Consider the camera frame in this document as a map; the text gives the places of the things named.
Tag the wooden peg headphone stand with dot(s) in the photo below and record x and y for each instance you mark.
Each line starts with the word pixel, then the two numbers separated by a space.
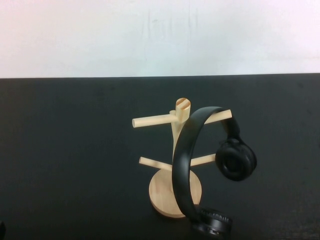
pixel 162 192

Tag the black table mat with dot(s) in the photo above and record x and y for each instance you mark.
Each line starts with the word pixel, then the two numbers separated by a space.
pixel 75 150

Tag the black over-ear headphones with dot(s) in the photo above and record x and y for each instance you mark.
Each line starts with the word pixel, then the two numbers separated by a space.
pixel 180 155

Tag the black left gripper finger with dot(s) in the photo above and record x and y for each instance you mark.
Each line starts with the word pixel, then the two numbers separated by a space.
pixel 2 231

